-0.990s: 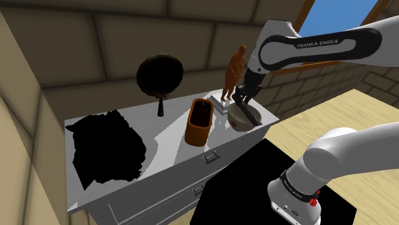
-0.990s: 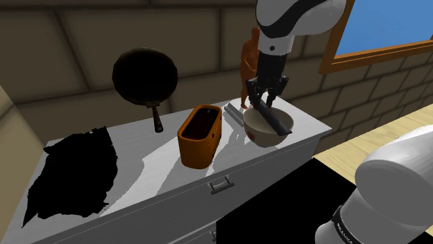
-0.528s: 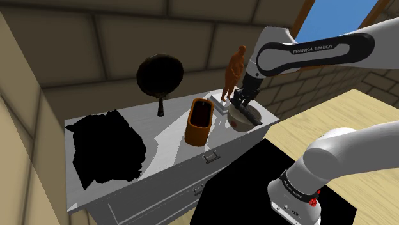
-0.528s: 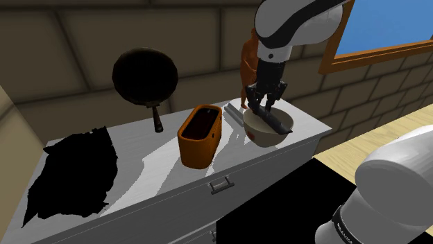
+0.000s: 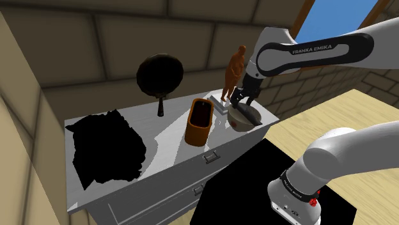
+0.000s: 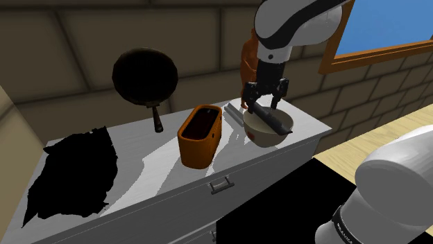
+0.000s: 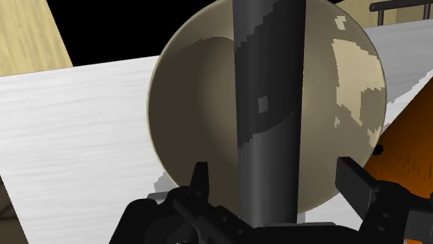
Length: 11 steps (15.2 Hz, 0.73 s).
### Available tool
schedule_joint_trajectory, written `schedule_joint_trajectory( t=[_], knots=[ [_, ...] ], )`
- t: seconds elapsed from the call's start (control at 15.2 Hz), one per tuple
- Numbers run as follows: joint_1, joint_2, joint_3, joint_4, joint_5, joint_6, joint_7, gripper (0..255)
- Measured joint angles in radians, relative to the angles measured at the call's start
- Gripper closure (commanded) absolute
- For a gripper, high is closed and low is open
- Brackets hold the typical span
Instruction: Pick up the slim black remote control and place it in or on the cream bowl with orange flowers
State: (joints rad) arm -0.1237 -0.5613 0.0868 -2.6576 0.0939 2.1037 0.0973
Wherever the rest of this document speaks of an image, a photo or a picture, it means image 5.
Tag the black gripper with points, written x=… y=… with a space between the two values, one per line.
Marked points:
x=251 y=84

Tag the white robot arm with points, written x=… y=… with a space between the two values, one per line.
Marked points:
x=336 y=154

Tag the black flat utensil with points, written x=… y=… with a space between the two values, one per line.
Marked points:
x=249 y=114

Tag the grey bowl with red mark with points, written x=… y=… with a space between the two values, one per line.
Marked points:
x=240 y=123

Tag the orange human figure statue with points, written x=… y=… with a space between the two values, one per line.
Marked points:
x=233 y=70

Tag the orange rectangular container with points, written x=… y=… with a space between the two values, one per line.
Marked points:
x=199 y=132

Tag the black robot stand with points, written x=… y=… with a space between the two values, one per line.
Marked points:
x=237 y=187

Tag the black frying pan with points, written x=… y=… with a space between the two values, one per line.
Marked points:
x=159 y=74

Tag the grey chest of drawers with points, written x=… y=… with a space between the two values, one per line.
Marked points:
x=174 y=169

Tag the black crumpled cloth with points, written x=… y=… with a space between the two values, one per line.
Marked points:
x=106 y=149

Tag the window with brown frame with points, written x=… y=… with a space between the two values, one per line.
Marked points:
x=330 y=18

